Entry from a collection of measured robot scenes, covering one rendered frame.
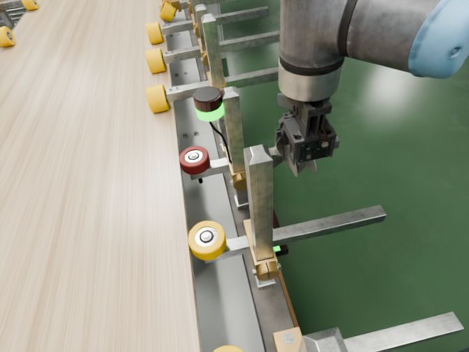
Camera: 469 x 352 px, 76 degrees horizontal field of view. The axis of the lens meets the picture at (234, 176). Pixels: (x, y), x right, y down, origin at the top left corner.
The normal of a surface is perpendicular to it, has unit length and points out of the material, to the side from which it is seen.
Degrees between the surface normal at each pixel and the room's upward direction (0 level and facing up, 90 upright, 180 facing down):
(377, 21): 70
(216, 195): 0
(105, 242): 0
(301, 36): 90
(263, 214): 90
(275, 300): 0
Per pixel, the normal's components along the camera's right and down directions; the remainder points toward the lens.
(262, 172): 0.20, 0.73
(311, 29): -0.61, 0.72
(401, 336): -0.10, -0.66
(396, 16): -0.62, 0.27
